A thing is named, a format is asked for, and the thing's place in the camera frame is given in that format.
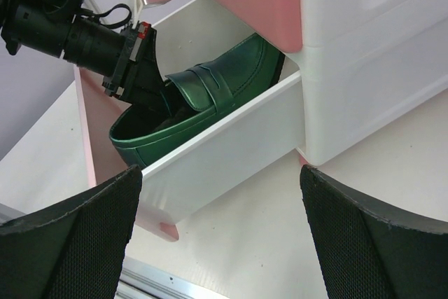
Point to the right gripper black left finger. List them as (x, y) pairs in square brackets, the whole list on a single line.
[(74, 248)]

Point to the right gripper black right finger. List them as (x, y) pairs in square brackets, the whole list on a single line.
[(368, 248)]

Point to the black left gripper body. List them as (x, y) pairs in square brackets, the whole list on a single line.
[(101, 50)]

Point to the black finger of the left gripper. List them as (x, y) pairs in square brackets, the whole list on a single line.
[(142, 83)]

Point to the green loafer shoe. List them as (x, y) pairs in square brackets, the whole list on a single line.
[(199, 97)]

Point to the light pink drawer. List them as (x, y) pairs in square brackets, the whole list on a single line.
[(216, 160)]

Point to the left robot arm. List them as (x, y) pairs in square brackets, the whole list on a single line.
[(44, 25)]

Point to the white plastic shoe cabinet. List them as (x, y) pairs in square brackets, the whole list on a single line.
[(364, 63)]

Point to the aluminium table edge rail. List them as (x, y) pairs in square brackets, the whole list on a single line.
[(141, 280)]

